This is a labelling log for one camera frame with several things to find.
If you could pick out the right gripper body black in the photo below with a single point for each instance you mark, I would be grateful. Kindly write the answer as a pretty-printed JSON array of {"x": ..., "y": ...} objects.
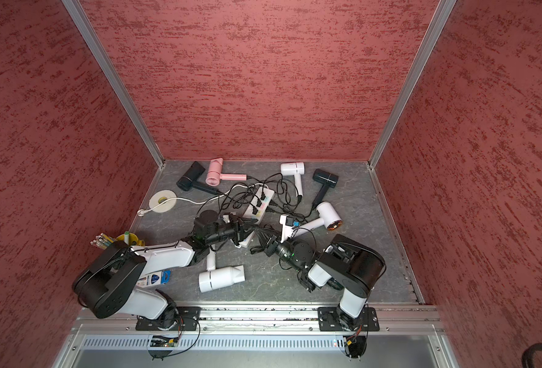
[{"x": 286, "y": 251}]

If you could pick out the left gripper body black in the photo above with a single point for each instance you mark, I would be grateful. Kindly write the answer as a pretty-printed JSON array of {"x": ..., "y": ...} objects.
[{"x": 226, "y": 229}]

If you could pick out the white power strip coloured sockets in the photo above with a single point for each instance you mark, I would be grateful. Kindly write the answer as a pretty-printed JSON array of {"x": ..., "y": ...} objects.
[{"x": 259, "y": 204}]

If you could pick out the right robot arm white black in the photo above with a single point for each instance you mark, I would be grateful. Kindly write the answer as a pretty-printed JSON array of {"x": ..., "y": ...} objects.
[{"x": 345, "y": 265}]

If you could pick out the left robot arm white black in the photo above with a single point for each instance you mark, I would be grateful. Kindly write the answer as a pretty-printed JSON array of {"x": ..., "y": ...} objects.
[{"x": 109, "y": 285}]

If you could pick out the large white hair dryer front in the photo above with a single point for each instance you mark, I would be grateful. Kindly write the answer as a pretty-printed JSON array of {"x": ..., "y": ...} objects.
[{"x": 216, "y": 278}]

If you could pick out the black hair dryer back left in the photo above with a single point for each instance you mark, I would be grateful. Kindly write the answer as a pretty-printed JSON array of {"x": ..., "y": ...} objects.
[{"x": 190, "y": 180}]

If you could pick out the pink hair dryer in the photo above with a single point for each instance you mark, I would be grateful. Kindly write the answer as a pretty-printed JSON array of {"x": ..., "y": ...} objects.
[{"x": 216, "y": 175}]

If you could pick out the white tape roll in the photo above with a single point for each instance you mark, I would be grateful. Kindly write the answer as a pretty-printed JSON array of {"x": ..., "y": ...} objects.
[{"x": 162, "y": 201}]

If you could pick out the white blue box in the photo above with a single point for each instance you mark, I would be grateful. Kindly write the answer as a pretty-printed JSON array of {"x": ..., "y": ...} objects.
[{"x": 154, "y": 279}]

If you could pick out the dark green hair dryer back right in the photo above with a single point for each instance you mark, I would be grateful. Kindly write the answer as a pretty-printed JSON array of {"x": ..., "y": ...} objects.
[{"x": 327, "y": 180}]

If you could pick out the yellow pencil cup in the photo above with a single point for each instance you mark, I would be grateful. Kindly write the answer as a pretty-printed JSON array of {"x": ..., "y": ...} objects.
[{"x": 103, "y": 241}]

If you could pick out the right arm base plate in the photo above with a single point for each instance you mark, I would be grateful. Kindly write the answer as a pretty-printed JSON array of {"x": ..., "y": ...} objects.
[{"x": 334, "y": 319}]

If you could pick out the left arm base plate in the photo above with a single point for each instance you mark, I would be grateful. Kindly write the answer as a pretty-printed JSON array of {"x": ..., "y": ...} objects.
[{"x": 182, "y": 319}]

